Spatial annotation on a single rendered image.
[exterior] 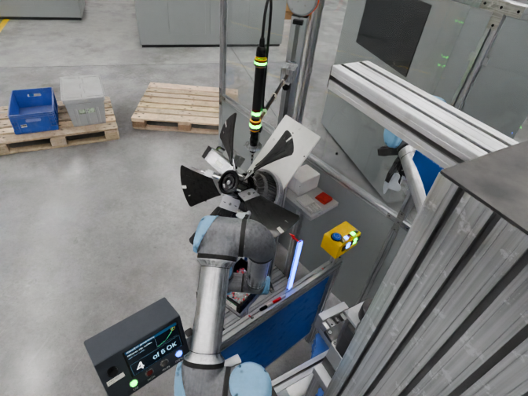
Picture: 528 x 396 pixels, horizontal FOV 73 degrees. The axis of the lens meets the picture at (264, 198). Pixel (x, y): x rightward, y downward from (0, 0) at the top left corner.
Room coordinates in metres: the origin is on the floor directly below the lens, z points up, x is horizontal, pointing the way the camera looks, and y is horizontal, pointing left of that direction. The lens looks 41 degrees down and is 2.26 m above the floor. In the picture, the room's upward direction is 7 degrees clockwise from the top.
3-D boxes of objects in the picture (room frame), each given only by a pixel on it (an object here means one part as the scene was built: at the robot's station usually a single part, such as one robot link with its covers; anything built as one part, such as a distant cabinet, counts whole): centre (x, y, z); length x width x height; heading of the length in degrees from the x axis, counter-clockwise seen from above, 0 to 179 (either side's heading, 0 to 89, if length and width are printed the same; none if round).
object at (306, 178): (1.79, -0.22, 0.92); 0.17 x 0.16 x 0.11; 134
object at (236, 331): (0.92, -0.11, 0.82); 0.90 x 0.04 x 0.08; 134
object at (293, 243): (1.71, -0.25, 0.42); 0.04 x 0.04 x 0.83; 44
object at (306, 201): (1.61, -0.27, 0.87); 0.15 x 0.09 x 0.02; 40
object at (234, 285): (0.84, 0.10, 1.08); 0.11 x 0.08 x 0.11; 92
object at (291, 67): (1.86, -0.05, 1.54); 0.10 x 0.07 x 0.09; 169
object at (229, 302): (0.99, 0.06, 0.85); 0.22 x 0.17 x 0.07; 150
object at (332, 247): (1.19, -0.39, 1.02); 0.16 x 0.10 x 0.11; 134
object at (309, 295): (0.92, -0.11, 0.45); 0.82 x 0.02 x 0.66; 134
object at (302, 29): (1.95, -0.07, 0.90); 0.08 x 0.06 x 1.80; 79
